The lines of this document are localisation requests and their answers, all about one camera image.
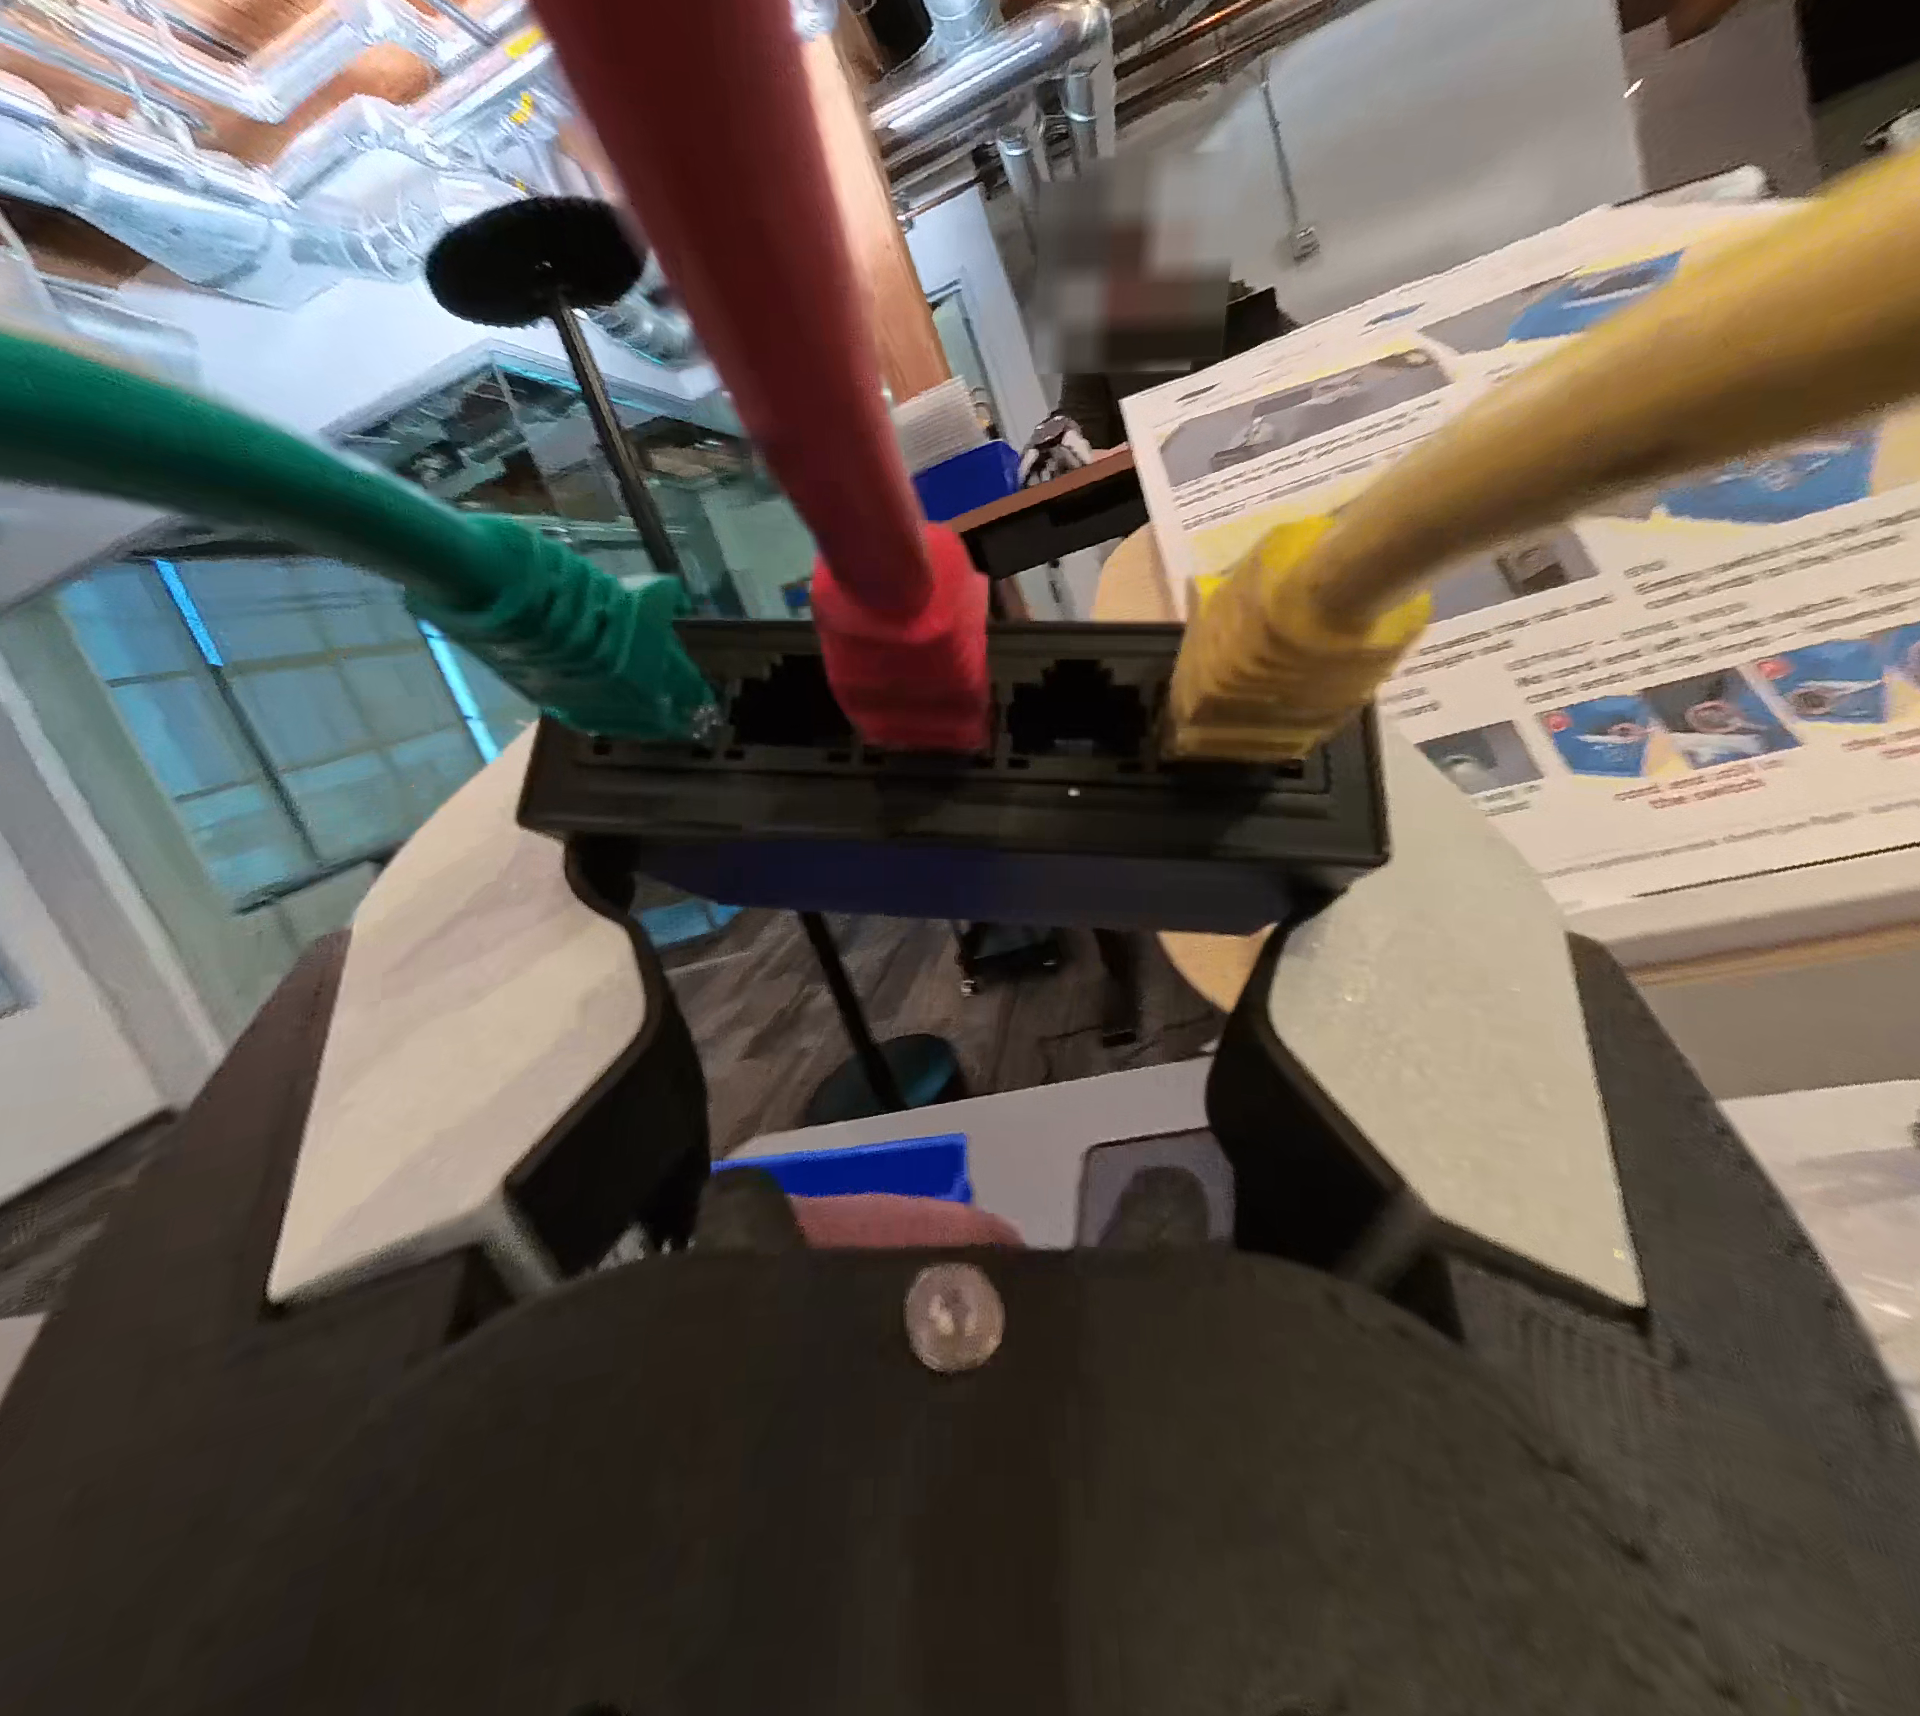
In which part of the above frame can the printed instruction sheet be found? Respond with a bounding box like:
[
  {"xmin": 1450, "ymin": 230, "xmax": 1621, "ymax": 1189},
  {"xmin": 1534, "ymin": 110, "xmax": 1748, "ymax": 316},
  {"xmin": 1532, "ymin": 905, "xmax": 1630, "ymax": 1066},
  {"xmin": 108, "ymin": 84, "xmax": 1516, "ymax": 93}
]
[{"xmin": 1117, "ymin": 192, "xmax": 1920, "ymax": 915}]

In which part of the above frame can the green ethernet cable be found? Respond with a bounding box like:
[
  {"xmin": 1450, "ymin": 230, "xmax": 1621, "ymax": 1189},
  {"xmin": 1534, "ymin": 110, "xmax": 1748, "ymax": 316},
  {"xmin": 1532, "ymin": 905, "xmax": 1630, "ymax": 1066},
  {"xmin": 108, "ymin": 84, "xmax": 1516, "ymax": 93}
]
[{"xmin": 0, "ymin": 336, "xmax": 721, "ymax": 746}]

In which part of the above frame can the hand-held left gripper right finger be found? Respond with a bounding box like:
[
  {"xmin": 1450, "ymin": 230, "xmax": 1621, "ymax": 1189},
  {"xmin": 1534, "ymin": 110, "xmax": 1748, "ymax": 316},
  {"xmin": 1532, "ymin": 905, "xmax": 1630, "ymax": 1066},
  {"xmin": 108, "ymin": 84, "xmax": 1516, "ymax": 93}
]
[{"xmin": 1204, "ymin": 756, "xmax": 1648, "ymax": 1315}]

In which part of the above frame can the wooden support post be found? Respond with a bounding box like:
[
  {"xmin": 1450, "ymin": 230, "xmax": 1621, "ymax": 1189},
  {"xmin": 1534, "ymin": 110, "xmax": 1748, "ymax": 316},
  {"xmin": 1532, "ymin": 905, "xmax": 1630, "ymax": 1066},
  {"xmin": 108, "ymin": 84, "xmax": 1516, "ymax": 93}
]
[{"xmin": 794, "ymin": 20, "xmax": 962, "ymax": 517}]

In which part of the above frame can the small blue storage box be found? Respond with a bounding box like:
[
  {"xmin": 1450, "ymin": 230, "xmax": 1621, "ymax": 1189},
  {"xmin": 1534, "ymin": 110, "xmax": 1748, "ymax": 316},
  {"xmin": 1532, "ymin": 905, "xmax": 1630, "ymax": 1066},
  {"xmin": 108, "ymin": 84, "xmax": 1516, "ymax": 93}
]
[{"xmin": 913, "ymin": 437, "xmax": 1041, "ymax": 522}]

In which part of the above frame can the black pole stand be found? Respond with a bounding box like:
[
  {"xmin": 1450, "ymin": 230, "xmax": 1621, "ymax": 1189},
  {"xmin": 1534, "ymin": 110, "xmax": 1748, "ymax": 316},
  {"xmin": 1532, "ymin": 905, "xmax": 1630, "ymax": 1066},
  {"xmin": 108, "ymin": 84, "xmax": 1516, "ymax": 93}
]
[{"xmin": 425, "ymin": 198, "xmax": 979, "ymax": 1126}]

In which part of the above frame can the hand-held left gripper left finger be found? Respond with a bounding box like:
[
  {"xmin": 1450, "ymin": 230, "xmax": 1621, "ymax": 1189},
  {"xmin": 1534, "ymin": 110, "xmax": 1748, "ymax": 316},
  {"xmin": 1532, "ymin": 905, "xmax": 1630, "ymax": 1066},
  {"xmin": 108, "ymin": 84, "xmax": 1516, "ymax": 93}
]
[{"xmin": 265, "ymin": 756, "xmax": 712, "ymax": 1306}]

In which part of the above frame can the yellow ethernet cable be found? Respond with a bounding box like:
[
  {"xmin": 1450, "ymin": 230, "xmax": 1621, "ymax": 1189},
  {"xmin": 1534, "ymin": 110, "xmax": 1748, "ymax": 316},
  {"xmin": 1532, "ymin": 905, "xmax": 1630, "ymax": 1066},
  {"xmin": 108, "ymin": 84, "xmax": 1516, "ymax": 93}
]
[{"xmin": 1162, "ymin": 147, "xmax": 1920, "ymax": 766}]

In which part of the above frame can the black network switch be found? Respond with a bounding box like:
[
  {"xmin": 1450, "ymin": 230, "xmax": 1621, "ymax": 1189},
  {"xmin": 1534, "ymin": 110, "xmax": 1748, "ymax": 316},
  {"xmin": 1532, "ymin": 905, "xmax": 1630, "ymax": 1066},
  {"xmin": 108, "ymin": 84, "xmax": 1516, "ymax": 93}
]
[{"xmin": 517, "ymin": 618, "xmax": 1391, "ymax": 937}]

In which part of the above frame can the red ethernet cable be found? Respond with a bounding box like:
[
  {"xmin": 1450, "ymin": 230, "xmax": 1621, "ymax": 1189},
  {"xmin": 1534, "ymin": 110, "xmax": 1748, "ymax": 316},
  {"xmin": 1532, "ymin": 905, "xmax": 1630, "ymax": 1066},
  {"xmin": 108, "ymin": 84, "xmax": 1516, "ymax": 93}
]
[{"xmin": 427, "ymin": 0, "xmax": 997, "ymax": 756}]

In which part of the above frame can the blue plastic bin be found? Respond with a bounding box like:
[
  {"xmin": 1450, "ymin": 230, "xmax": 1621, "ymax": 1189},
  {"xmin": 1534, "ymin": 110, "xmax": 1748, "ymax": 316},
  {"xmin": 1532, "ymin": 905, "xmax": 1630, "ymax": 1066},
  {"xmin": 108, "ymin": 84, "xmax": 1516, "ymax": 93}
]
[{"xmin": 712, "ymin": 1133, "xmax": 975, "ymax": 1208}]

